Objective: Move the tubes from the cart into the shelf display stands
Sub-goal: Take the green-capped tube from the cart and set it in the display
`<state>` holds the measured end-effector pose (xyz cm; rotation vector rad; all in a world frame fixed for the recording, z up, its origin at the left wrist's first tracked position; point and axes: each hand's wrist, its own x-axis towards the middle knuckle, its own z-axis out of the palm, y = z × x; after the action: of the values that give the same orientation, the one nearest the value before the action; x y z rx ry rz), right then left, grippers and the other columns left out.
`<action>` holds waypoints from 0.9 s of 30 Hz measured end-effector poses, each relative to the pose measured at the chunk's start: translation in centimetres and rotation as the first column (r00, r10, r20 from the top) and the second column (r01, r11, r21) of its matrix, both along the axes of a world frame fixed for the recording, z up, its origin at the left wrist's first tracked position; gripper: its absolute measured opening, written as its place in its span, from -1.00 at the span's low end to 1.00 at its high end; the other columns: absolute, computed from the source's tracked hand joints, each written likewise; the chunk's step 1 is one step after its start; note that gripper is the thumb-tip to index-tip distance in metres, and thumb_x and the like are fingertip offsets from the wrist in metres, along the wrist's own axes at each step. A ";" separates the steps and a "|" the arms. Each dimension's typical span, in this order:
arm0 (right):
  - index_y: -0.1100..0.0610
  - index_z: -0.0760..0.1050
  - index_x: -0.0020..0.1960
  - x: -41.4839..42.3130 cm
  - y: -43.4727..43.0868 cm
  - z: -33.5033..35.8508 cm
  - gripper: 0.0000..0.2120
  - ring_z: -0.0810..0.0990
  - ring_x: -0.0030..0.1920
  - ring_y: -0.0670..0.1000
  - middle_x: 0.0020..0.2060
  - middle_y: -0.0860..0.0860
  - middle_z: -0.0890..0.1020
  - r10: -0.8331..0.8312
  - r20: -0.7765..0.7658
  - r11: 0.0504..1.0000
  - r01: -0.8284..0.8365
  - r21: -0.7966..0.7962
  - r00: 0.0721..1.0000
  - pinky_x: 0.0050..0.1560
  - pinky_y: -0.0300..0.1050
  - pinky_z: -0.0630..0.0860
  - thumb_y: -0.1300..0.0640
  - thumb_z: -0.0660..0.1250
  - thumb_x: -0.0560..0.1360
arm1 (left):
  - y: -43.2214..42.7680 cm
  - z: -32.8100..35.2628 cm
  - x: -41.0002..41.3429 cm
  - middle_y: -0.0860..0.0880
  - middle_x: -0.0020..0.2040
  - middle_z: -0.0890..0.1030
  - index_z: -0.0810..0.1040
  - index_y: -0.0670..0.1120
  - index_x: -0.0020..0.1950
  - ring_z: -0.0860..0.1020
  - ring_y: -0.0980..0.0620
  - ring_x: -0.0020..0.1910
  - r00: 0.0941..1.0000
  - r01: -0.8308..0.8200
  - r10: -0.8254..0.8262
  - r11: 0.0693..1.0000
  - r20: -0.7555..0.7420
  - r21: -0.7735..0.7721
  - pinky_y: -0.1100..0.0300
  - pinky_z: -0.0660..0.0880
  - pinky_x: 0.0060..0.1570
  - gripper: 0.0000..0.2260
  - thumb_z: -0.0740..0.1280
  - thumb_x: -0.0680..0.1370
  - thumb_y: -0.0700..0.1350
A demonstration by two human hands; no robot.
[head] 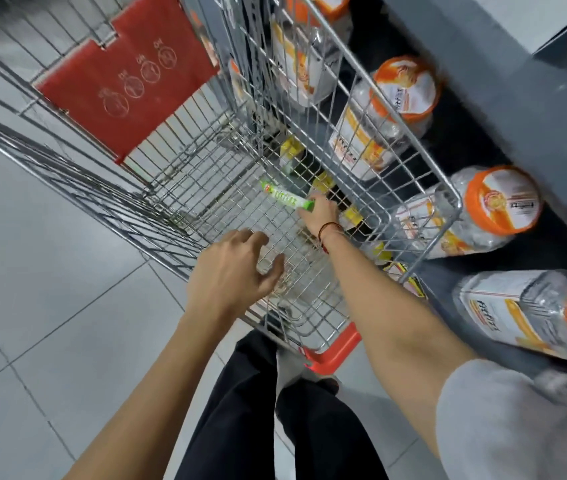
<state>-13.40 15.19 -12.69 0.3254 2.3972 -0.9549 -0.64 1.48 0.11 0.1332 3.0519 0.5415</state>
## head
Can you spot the person's right hand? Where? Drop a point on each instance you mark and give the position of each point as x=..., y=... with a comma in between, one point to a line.
x=322, y=217

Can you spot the person's left hand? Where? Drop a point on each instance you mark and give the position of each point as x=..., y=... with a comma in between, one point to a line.
x=223, y=279

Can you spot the person's right fingers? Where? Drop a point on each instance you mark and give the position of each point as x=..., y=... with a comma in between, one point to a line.
x=319, y=202

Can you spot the person's left thumb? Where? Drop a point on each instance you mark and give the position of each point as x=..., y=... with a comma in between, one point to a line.
x=272, y=274

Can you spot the green white tube packet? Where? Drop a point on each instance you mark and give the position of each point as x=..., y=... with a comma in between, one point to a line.
x=283, y=196

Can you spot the person's left forearm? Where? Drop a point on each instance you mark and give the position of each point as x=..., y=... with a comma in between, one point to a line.
x=163, y=389

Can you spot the person's right forearm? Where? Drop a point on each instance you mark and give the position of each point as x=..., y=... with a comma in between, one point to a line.
x=388, y=324

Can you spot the yellow shelf price tag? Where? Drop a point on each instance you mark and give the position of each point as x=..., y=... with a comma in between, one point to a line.
x=408, y=279
x=291, y=153
x=382, y=252
x=352, y=218
x=323, y=182

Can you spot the red cart corner bumper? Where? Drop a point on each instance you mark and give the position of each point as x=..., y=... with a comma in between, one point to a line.
x=336, y=352

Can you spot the clear jar with orange lid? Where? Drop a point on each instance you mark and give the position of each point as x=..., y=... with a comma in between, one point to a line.
x=393, y=109
x=528, y=314
x=493, y=209
x=308, y=59

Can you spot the person's black trousers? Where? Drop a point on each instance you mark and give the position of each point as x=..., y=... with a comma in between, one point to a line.
x=243, y=424

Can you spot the grey store shelf board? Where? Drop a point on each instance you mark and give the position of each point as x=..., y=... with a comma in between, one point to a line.
x=523, y=104

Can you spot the red plastic cart seat flap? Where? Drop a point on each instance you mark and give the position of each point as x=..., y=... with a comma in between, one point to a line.
x=128, y=69

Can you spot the person's grey sleeve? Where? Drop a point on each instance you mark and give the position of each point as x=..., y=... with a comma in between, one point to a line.
x=518, y=424

